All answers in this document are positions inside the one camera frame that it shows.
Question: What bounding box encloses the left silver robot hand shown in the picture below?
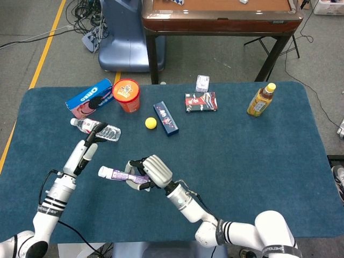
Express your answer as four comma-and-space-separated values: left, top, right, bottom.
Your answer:
62, 122, 109, 180

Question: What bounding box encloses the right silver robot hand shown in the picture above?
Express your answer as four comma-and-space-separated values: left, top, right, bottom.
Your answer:
124, 154, 173, 191

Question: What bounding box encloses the purple white tube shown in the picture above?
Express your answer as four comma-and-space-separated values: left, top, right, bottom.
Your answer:
97, 166, 150, 185

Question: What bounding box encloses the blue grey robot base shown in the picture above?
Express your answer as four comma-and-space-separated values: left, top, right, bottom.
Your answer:
98, 0, 166, 73

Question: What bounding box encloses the blue grey own robot base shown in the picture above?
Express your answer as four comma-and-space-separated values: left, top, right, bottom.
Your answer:
112, 240, 229, 258

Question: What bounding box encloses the amber tea bottle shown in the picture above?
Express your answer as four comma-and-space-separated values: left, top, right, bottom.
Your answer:
247, 82, 277, 118

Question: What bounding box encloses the clear plastic water bottle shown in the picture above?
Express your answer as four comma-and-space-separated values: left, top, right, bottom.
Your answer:
70, 117, 122, 142

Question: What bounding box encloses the dark blue long box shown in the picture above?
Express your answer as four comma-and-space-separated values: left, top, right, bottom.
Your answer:
153, 101, 180, 137

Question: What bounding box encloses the blue Oreo cookie box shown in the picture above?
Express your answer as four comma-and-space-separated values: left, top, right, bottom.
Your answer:
65, 78, 114, 120

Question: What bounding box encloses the blue felt table cloth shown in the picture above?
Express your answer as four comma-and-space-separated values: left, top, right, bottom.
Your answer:
0, 81, 341, 246

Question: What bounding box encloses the orange tub with red rim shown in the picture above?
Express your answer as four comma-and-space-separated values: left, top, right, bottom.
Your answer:
112, 78, 141, 113

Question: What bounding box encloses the black red flat box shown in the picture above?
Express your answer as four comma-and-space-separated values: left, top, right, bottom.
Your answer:
184, 91, 218, 113

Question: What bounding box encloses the white table support panel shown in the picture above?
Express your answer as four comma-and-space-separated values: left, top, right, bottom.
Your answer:
57, 242, 106, 258

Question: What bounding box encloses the small white tissue pack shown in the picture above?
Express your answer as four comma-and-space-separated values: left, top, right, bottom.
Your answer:
195, 74, 211, 93

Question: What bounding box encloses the grey power strip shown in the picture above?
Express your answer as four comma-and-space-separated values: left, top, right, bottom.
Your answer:
81, 25, 108, 53

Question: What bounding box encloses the brown wooden mahjong table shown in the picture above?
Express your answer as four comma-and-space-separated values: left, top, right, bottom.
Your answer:
141, 0, 304, 85

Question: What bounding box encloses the grey sneaker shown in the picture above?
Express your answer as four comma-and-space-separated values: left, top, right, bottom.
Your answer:
332, 165, 344, 202

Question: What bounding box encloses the white storage box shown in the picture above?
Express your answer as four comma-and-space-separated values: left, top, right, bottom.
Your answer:
313, 0, 344, 16

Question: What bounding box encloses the black cable bundle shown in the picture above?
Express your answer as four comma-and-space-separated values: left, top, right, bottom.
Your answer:
66, 0, 108, 35

